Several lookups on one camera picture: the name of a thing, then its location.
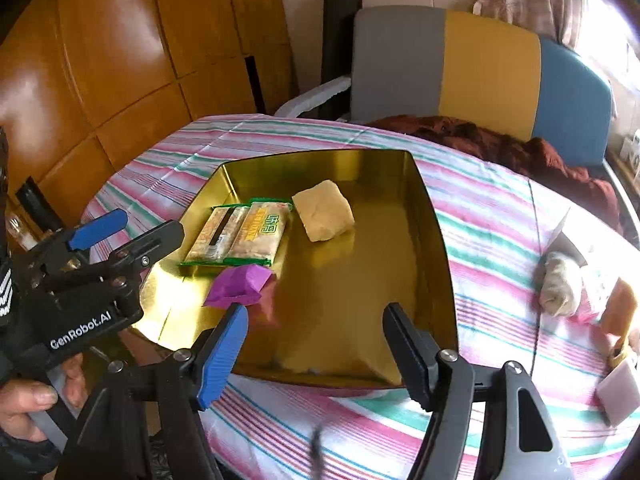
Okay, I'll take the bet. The dark blurred strap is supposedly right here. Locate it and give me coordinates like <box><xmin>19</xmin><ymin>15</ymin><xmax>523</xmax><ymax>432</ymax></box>
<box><xmin>307</xmin><ymin>425</ymin><xmax>326</xmax><ymax>480</ymax></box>

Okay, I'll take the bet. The bright window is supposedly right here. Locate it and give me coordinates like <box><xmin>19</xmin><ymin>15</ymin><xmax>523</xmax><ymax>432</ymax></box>
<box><xmin>575</xmin><ymin>0</ymin><xmax>640</xmax><ymax>86</ymax></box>

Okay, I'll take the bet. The white towel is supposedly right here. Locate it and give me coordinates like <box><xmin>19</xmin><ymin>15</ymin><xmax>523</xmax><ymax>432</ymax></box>
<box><xmin>539</xmin><ymin>251</ymin><xmax>583</xmax><ymax>317</ymax></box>

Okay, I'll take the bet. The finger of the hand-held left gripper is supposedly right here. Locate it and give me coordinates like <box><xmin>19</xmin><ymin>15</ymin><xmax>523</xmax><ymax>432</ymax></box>
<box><xmin>87</xmin><ymin>219</ymin><xmax>186</xmax><ymax>291</ymax></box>
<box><xmin>20</xmin><ymin>209</ymin><xmax>129</xmax><ymax>281</ymax></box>

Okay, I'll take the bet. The dark red blanket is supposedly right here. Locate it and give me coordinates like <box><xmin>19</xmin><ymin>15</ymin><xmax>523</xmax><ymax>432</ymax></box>
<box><xmin>367</xmin><ymin>115</ymin><xmax>623</xmax><ymax>233</ymax></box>

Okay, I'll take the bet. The green cracker packet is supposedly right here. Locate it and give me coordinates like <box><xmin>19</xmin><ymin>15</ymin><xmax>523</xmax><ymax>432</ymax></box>
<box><xmin>180</xmin><ymin>197</ymin><xmax>294</xmax><ymax>267</ymax></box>

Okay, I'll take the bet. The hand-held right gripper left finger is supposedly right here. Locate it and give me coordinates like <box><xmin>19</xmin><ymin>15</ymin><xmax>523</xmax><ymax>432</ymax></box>
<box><xmin>55</xmin><ymin>304</ymin><xmax>249</xmax><ymax>480</ymax></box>

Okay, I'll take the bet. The grey yellow blue chair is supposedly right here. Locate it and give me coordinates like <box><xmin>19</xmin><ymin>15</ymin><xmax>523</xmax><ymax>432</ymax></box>
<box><xmin>274</xmin><ymin>5</ymin><xmax>640</xmax><ymax>241</ymax></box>

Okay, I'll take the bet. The white rectangular block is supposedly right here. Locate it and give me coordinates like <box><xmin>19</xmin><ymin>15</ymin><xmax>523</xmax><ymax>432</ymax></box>
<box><xmin>596</xmin><ymin>360</ymin><xmax>640</xmax><ymax>428</ymax></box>

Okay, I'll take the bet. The pale yellow sponge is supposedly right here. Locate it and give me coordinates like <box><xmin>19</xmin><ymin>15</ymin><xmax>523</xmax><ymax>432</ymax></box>
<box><xmin>291</xmin><ymin>179</ymin><xmax>356</xmax><ymax>243</ymax></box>

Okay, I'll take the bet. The plain purple packet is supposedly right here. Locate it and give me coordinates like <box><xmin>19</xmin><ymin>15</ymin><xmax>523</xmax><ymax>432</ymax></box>
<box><xmin>202</xmin><ymin>265</ymin><xmax>278</xmax><ymax>308</ymax></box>

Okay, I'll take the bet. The person's left hand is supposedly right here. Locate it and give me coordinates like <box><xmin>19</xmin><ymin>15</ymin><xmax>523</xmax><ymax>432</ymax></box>
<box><xmin>0</xmin><ymin>352</ymin><xmax>88</xmax><ymax>431</ymax></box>

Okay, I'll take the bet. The brownish yellow sponge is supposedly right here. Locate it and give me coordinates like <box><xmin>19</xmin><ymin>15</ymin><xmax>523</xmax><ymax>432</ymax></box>
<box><xmin>600</xmin><ymin>277</ymin><xmax>640</xmax><ymax>341</ymax></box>

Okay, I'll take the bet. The gold metal tin box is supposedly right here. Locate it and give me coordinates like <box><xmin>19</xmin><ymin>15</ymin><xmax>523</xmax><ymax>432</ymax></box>
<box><xmin>131</xmin><ymin>149</ymin><xmax>460</xmax><ymax>390</ymax></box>

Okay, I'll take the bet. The black rolled mat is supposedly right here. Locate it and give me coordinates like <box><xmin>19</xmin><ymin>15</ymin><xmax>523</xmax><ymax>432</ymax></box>
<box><xmin>320</xmin><ymin>0</ymin><xmax>362</xmax><ymax>121</ymax></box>

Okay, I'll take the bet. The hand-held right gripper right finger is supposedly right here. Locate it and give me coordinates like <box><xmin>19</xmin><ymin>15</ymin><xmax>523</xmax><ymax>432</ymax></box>
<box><xmin>382</xmin><ymin>302</ymin><xmax>573</xmax><ymax>480</ymax></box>

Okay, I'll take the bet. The white printed box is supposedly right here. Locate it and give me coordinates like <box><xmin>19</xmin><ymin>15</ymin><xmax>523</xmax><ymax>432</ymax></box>
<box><xmin>620</xmin><ymin>130</ymin><xmax>640</xmax><ymax>166</ymax></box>

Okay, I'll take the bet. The wooden wardrobe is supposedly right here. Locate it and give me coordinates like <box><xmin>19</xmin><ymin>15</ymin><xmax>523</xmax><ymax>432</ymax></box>
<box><xmin>0</xmin><ymin>0</ymin><xmax>293</xmax><ymax>221</ymax></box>

